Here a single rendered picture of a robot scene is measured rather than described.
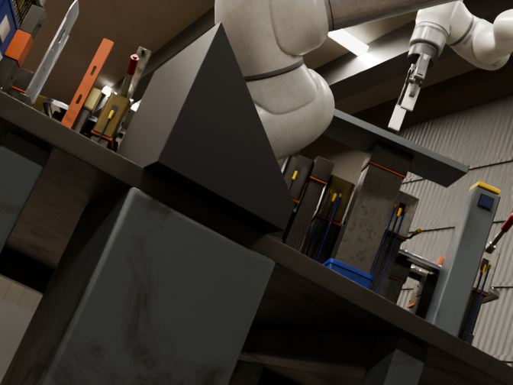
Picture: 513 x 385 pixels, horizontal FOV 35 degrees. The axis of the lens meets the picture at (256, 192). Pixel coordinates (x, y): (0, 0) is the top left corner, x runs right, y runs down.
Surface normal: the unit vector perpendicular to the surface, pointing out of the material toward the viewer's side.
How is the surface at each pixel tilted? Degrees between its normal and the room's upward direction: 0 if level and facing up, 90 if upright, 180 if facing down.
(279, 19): 118
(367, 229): 90
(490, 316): 90
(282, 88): 106
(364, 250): 90
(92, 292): 90
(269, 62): 124
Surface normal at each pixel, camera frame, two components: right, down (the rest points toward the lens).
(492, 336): -0.82, -0.46
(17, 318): 0.45, -0.11
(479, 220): 0.15, -0.26
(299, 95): 0.60, 0.07
